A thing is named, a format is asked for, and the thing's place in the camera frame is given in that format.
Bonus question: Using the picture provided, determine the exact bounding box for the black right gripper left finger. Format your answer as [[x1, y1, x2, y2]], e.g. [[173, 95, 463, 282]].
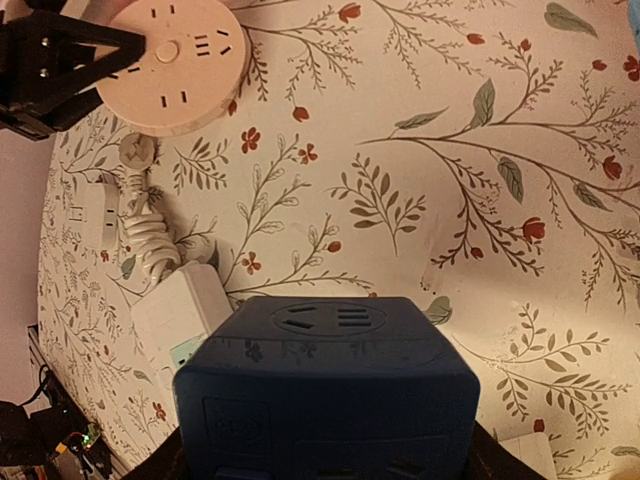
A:
[[122, 429, 188, 480]]

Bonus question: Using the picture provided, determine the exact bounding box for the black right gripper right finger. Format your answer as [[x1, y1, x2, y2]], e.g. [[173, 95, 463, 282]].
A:
[[467, 422, 528, 480]]

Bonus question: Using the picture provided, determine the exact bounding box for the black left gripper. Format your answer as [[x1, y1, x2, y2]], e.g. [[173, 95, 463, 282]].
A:
[[1, 1, 146, 141]]

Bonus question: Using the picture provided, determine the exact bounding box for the round pink socket base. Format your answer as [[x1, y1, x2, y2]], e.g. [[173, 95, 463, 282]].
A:
[[97, 1, 248, 137]]

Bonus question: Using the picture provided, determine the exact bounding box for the dark blue cube socket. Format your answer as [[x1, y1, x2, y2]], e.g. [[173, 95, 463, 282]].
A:
[[173, 297, 480, 479]]

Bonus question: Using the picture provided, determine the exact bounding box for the white multicolour power strip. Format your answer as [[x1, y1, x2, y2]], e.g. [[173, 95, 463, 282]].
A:
[[131, 262, 232, 392]]

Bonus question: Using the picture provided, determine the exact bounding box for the white plug adapter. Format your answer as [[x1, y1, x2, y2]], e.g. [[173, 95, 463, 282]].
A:
[[67, 183, 119, 250]]

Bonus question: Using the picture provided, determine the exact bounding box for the white flat charger adapter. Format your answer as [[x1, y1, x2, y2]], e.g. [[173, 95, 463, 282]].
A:
[[500, 432, 557, 480]]

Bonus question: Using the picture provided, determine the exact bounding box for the white power strip cable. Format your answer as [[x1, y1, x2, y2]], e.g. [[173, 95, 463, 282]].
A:
[[118, 133, 181, 281]]

